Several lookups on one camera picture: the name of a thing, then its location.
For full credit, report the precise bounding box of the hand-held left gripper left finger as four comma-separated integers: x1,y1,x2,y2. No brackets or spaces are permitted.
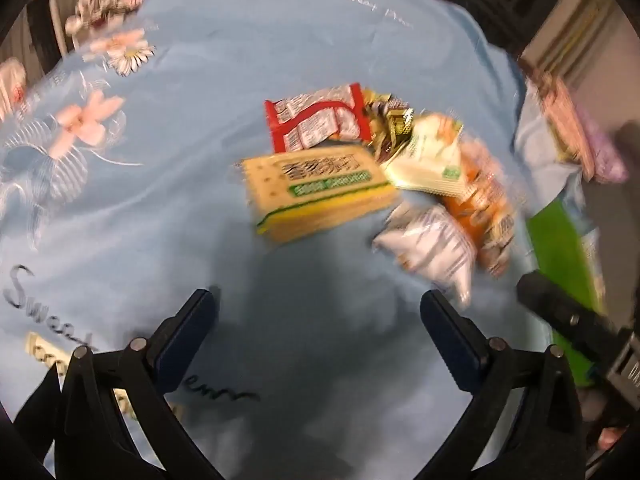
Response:
12,287,221,480

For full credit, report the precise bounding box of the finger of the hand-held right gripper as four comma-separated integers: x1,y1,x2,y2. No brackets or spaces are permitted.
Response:
516,270,622,377

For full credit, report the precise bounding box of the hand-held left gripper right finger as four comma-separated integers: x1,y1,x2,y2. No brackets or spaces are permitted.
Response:
420,289,587,480

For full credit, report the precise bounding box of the green box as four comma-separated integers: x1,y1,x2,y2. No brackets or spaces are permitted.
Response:
527,194,617,387

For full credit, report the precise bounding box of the yellow and brown sesame packet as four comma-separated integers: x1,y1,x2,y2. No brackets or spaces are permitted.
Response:
362,87,417,162

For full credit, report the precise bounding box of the person's right hand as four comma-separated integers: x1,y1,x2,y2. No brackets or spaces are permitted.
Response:
595,425,632,453

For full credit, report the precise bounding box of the white and grey snack packet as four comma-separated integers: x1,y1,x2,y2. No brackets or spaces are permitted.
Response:
372,202,477,309

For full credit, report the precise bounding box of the orange snack packet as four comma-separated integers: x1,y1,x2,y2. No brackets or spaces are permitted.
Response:
440,139,519,277

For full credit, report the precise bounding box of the white and green snack packet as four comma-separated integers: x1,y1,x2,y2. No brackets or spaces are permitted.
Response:
381,112,468,197

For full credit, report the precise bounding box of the yellow cracker packet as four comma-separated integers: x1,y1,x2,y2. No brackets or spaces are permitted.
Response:
239,147,399,244

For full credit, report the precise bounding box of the red and white snack packet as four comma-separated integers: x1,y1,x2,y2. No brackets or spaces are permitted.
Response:
263,82,374,154

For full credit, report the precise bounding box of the blue floral bedsheet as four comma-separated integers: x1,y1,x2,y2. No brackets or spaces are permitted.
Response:
0,0,608,480

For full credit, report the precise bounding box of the white plastic bag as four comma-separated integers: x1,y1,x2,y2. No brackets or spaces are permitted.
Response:
0,57,29,122

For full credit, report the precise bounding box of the floral cloth bundle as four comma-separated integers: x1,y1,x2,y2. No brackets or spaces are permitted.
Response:
64,0,151,36

